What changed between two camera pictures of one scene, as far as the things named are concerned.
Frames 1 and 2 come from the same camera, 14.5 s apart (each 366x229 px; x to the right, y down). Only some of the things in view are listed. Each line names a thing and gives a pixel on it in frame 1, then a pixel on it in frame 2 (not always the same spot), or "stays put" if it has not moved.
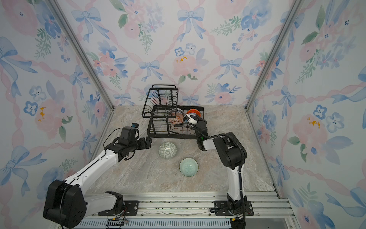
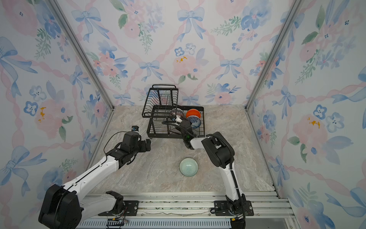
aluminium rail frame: (262, 209) stays put
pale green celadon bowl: (188, 167) stays put
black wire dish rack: (161, 106) stays put
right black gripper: (200, 121) → (186, 120)
